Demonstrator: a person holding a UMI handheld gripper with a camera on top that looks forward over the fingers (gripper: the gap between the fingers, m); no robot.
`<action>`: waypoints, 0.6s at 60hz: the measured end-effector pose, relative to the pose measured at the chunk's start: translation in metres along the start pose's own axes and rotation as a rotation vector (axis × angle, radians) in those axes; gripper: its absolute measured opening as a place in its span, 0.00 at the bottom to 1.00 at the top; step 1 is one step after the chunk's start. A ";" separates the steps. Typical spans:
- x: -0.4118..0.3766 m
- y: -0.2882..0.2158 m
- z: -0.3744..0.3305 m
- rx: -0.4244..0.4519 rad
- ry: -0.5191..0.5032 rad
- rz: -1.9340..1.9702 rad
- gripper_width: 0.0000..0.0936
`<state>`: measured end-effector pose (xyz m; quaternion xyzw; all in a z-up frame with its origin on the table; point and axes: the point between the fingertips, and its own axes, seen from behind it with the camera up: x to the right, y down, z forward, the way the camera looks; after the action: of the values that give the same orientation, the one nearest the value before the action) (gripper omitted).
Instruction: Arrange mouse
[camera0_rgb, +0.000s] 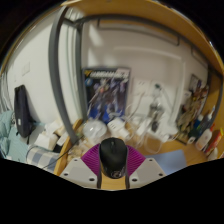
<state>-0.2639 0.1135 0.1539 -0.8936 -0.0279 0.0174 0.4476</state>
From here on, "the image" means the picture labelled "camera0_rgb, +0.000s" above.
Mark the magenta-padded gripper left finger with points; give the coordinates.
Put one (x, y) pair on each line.
(81, 170)

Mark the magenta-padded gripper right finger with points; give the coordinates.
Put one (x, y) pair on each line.
(146, 170)

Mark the black computer mouse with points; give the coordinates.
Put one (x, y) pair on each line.
(113, 156)

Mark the clear domed plastic cup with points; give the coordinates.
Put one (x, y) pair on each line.
(94, 130)

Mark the bed with checkered sheet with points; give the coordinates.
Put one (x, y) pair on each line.
(38, 156)

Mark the white tissue pack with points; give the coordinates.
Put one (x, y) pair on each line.
(45, 139)

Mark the white charger block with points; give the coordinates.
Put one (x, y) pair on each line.
(116, 128)

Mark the white bottle with red cap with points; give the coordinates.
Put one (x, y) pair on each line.
(204, 138)

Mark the tan robot model figure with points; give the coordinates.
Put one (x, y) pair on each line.
(188, 113)

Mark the blue robot model kit box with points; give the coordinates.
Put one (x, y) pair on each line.
(106, 95)

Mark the teal blanket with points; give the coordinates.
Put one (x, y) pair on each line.
(6, 133)

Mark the black backpack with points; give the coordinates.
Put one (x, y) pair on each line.
(22, 110)

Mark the colourful model kit box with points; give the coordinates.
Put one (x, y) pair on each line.
(196, 85)

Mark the white wall socket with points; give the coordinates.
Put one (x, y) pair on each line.
(156, 88)
(140, 87)

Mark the white wall switch plate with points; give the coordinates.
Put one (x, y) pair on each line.
(26, 68)

